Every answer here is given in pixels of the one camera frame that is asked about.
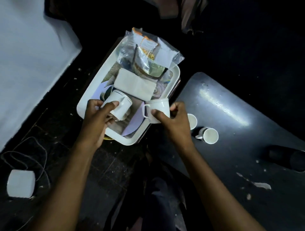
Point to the pale lilac plate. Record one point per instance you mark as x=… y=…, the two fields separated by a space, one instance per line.
x=134 y=121

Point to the green sachet packet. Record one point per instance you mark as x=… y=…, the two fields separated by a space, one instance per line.
x=156 y=70

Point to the person's dark trousers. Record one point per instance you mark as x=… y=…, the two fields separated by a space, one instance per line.
x=157 y=200

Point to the person's left hand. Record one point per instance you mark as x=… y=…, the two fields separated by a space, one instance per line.
x=93 y=126

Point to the white bed sheet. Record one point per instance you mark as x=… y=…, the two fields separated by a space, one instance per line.
x=31 y=61

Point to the person's right hand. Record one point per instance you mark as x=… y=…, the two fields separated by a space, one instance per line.
x=177 y=128

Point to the white cup with dark rim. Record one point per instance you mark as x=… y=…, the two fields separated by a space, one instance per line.
x=122 y=104

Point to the person's right forearm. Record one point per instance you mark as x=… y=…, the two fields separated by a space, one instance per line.
x=214 y=190

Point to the dark cloth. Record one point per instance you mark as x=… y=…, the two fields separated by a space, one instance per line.
x=188 y=14

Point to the plain white cup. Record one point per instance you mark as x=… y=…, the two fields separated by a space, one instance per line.
x=159 y=104

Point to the person's left thumb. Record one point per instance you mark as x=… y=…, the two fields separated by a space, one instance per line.
x=111 y=107

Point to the black cylinder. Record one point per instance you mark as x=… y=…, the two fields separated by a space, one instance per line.
x=288 y=158

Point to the white plastic tray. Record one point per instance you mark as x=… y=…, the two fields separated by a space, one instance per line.
x=95 y=95

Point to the person's right thumb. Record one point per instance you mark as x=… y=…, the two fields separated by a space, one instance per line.
x=158 y=115

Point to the orange sachet packet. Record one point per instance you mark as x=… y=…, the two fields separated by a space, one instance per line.
x=147 y=46

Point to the person's left forearm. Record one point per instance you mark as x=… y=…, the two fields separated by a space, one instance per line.
x=64 y=190

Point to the folded beige napkin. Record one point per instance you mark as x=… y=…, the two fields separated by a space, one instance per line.
x=134 y=83

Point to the clear plastic bag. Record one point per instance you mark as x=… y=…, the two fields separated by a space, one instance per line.
x=166 y=56

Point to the small white saucer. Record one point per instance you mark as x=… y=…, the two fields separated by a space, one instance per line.
x=104 y=89

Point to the white power adapter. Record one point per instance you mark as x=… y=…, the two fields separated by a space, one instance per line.
x=21 y=183

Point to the small white cup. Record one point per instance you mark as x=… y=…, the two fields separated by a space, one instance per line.
x=192 y=121

